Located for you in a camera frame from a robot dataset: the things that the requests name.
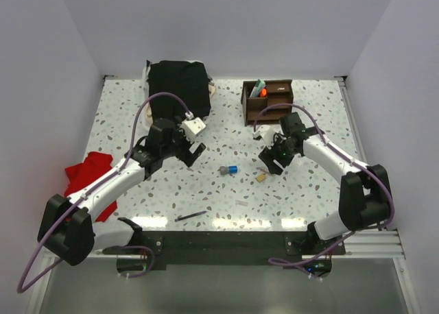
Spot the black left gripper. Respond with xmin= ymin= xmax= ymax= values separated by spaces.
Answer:
xmin=161 ymin=117 xmax=204 ymax=167

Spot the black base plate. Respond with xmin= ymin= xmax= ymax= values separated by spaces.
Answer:
xmin=102 ymin=231 xmax=341 ymax=273

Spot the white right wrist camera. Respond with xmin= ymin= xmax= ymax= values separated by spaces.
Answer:
xmin=252 ymin=125 xmax=276 ymax=148

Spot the red cloth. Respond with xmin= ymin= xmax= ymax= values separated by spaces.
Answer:
xmin=64 ymin=151 xmax=119 ymax=223

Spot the light green highlighter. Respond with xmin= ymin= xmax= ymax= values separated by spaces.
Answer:
xmin=250 ymin=80 xmax=265 ymax=97

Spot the yellow square eraser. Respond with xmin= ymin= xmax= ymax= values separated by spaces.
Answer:
xmin=256 ymin=173 xmax=266 ymax=182

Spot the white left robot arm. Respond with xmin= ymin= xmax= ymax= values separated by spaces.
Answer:
xmin=37 ymin=118 xmax=206 ymax=266

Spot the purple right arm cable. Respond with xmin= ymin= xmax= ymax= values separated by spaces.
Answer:
xmin=268 ymin=103 xmax=394 ymax=277

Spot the small clear pen cap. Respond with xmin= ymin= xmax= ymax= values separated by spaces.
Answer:
xmin=235 ymin=200 xmax=248 ymax=206

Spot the dark purple pen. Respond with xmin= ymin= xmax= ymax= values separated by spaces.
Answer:
xmin=174 ymin=210 xmax=207 ymax=222

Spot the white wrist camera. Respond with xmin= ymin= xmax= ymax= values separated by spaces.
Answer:
xmin=252 ymin=125 xmax=276 ymax=148
xmin=180 ymin=112 xmax=206 ymax=141

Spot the beige long eraser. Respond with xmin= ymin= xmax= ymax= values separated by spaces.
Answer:
xmin=258 ymin=167 xmax=270 ymax=175

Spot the brown wooden desk organizer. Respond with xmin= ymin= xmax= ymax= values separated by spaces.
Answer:
xmin=241 ymin=80 xmax=294 ymax=126

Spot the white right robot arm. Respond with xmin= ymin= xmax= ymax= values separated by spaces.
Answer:
xmin=252 ymin=112 xmax=394 ymax=254

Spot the aluminium front rail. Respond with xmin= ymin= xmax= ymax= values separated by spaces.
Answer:
xmin=44 ymin=228 xmax=407 ymax=259

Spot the white plastic basket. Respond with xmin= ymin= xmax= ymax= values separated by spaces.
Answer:
xmin=141 ymin=60 xmax=217 ymax=130

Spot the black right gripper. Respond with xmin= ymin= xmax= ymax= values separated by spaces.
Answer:
xmin=259 ymin=133 xmax=298 ymax=176

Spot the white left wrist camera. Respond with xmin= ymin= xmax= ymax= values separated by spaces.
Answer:
xmin=180 ymin=112 xmax=206 ymax=141

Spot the black cloth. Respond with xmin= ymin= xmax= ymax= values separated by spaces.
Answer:
xmin=148 ymin=60 xmax=211 ymax=120

